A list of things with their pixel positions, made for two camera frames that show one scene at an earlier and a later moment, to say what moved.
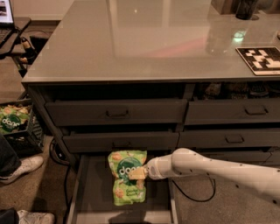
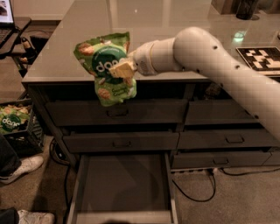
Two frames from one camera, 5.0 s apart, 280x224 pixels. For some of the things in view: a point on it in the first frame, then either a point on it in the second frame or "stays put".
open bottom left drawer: x=93 y=199 stays put
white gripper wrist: x=154 y=169 → x=143 y=58
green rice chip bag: x=125 y=191 → x=98 y=56
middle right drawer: x=229 y=137 stays put
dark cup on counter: x=245 y=9 stays put
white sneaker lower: x=26 y=217 stays put
